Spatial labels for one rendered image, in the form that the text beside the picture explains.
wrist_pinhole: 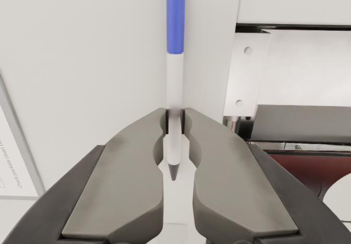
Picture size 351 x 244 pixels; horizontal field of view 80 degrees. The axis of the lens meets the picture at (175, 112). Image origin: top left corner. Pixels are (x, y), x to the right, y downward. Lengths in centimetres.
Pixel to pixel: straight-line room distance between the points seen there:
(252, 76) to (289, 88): 6
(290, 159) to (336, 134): 14
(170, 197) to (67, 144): 10
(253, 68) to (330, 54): 9
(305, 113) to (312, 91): 9
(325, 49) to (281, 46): 4
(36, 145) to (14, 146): 2
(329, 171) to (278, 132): 9
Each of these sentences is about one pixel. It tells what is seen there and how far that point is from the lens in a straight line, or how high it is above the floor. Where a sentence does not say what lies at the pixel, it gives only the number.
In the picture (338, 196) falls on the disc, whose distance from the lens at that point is 36.
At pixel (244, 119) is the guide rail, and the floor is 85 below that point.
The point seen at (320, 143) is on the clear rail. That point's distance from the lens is 29.
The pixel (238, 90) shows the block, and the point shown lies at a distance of 21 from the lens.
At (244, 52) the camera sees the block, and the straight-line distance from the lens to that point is 20.
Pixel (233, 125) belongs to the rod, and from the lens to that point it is 24.
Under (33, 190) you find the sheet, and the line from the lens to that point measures 23.
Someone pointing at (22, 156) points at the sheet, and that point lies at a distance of 21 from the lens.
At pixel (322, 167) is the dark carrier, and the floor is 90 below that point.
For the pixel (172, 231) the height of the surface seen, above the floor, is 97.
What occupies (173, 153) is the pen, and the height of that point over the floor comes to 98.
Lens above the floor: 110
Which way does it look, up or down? 62 degrees down
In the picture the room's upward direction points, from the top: 177 degrees counter-clockwise
